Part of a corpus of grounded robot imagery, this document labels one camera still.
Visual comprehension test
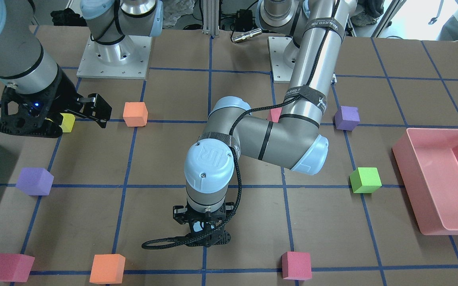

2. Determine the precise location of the yellow block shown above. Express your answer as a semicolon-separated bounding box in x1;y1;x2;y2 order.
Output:
60;113;75;133

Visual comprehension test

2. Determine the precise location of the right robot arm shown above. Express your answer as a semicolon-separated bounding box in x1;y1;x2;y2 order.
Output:
0;0;163;138

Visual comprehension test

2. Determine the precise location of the pink block front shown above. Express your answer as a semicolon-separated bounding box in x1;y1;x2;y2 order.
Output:
281;251;312;281
0;253;35;282

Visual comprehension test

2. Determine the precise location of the green block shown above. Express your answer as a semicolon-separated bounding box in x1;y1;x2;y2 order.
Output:
349;167;382;193

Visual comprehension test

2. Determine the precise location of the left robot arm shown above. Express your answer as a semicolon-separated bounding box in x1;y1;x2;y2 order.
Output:
161;0;357;249

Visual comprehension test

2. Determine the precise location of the orange block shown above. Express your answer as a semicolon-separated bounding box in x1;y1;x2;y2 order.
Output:
122;102;148;127
89;254;126;284

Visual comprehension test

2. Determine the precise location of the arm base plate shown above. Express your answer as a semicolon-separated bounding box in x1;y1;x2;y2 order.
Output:
268;36;297;84
77;35;152;80

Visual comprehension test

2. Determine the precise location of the pink block rear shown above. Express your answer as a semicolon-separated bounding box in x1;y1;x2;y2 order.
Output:
267;108;282;123

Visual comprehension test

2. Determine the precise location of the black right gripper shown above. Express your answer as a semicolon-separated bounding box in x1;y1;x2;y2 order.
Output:
0;71;112;138

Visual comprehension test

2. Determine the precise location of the pink tray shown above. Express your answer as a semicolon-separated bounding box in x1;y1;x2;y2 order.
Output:
392;128;458;235

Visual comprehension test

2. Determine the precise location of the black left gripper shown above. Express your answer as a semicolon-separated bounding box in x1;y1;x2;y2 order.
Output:
173;202;235;247

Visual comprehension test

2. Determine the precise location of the pink block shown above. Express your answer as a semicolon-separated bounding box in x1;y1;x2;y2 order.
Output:
267;108;282;123
281;251;312;281
0;253;35;282

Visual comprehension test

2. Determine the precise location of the orange block front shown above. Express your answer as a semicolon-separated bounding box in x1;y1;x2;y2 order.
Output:
89;254;126;284

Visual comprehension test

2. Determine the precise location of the aluminium frame post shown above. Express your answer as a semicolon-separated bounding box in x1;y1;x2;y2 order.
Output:
200;0;220;38

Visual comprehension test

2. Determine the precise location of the orange block rear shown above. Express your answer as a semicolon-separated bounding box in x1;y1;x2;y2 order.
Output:
122;102;148;127

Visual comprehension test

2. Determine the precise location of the purple block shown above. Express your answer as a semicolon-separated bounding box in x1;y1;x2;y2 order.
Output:
15;167;54;196
334;106;360;131

